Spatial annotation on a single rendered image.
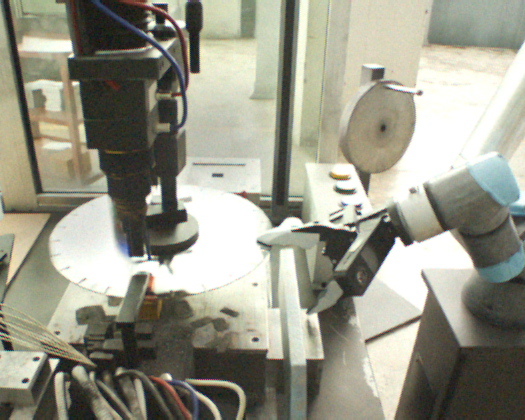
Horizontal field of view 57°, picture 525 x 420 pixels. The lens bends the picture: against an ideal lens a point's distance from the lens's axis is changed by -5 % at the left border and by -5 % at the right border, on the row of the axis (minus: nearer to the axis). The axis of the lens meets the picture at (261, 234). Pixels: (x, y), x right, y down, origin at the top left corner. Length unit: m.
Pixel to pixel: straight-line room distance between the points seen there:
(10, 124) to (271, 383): 0.84
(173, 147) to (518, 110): 0.50
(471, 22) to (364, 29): 6.75
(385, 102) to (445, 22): 8.56
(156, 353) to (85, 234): 0.23
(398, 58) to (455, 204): 3.34
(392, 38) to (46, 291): 3.32
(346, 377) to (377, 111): 1.12
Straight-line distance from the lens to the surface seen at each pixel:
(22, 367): 0.66
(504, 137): 0.83
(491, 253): 0.75
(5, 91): 1.25
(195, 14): 0.57
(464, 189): 0.68
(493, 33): 10.68
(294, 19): 1.08
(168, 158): 0.61
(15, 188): 1.34
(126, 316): 0.55
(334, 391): 0.79
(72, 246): 0.75
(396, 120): 1.83
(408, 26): 3.98
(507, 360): 1.01
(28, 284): 1.06
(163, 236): 0.72
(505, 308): 0.99
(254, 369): 0.72
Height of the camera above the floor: 1.32
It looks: 30 degrees down
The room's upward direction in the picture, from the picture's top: 2 degrees clockwise
